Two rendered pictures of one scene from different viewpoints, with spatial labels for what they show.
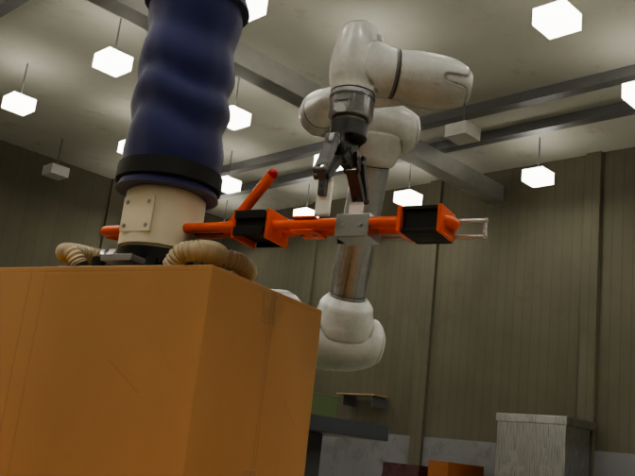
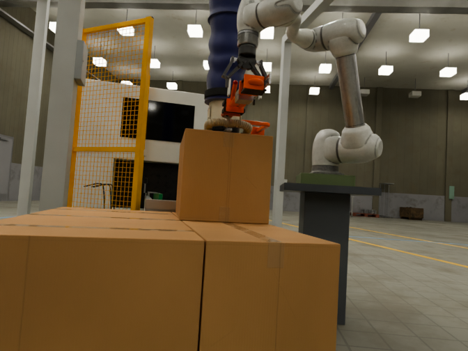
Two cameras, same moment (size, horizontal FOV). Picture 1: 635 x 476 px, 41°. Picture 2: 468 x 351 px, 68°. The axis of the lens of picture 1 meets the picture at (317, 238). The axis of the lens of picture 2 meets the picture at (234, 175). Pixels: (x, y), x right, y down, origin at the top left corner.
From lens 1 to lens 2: 1.26 m
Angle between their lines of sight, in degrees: 50
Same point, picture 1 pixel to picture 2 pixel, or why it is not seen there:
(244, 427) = (217, 189)
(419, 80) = (264, 13)
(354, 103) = (240, 39)
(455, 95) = (285, 12)
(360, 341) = (360, 146)
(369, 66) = (244, 18)
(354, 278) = (349, 115)
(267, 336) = (229, 152)
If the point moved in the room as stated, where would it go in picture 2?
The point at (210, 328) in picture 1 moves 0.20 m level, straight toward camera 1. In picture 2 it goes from (187, 152) to (148, 145)
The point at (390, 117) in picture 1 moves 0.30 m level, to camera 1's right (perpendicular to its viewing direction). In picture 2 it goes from (339, 28) to (401, 5)
